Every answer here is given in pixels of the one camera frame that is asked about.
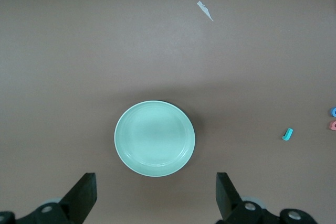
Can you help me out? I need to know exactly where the teal foam letter j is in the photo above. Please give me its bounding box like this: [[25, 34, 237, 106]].
[[281, 127, 294, 141]]

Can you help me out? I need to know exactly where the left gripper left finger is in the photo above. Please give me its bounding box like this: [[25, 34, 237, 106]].
[[0, 173, 98, 224]]

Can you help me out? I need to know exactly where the pale green plate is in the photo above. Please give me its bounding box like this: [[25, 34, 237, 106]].
[[114, 100, 196, 177]]

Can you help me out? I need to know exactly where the white paper scrap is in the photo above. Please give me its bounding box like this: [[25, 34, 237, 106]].
[[196, 0, 214, 22]]

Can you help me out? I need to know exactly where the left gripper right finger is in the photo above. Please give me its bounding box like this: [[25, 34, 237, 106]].
[[216, 172, 319, 224]]

